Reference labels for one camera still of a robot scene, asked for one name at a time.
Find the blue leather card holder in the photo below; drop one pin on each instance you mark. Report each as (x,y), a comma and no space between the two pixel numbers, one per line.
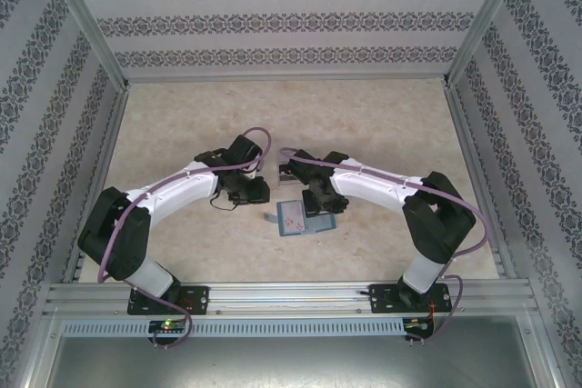
(325,224)

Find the white pink flowered credit card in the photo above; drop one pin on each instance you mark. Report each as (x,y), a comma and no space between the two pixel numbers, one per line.
(291,217)

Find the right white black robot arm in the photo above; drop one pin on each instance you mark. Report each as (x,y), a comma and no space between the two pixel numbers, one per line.
(368,183)

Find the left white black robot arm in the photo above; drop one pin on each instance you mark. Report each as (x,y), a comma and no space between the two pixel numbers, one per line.
(182,183)

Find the clear plastic tray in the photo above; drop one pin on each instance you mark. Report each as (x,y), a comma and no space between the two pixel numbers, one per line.
(282,184)

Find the aluminium base beam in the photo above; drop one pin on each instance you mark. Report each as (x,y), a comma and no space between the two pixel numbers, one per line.
(291,299)

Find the small circuit board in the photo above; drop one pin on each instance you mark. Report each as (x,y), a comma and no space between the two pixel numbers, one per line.
(418,324)
(166,326)

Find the grey metal sheet panel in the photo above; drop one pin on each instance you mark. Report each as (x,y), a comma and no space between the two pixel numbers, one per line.
(291,365)

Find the aluminium side rail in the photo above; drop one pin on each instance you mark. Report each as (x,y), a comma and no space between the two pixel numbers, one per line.
(108,147)
(466,147)

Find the aluminium frame post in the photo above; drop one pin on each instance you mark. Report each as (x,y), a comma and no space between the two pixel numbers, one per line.
(38,351)
(91,29)
(486,20)
(548,351)

